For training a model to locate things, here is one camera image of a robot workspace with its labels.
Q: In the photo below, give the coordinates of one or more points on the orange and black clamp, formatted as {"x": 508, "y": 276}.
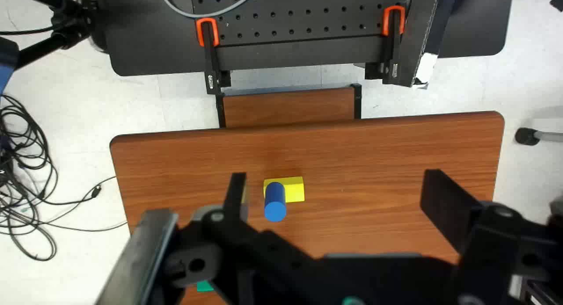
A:
{"x": 212, "y": 54}
{"x": 393, "y": 45}

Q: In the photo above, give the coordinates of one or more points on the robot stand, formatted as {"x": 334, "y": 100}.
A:
{"x": 299, "y": 23}

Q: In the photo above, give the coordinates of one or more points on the green block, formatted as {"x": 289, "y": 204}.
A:
{"x": 204, "y": 287}

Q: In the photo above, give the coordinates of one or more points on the camera on tripod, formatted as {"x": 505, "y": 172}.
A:
{"x": 53, "y": 28}

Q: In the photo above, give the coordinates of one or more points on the blue cylinder block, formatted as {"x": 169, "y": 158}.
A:
{"x": 275, "y": 201}

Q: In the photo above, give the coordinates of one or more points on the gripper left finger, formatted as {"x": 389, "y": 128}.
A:
{"x": 246, "y": 248}

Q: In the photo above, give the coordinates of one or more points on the yellow rectangular block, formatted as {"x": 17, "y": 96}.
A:
{"x": 295, "y": 190}

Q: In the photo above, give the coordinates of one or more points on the chair leg with caster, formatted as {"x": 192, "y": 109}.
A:
{"x": 534, "y": 136}

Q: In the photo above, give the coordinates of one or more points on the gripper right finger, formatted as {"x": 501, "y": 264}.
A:
{"x": 492, "y": 239}

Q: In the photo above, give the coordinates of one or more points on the black cardboard panel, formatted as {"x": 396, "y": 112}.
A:
{"x": 420, "y": 28}

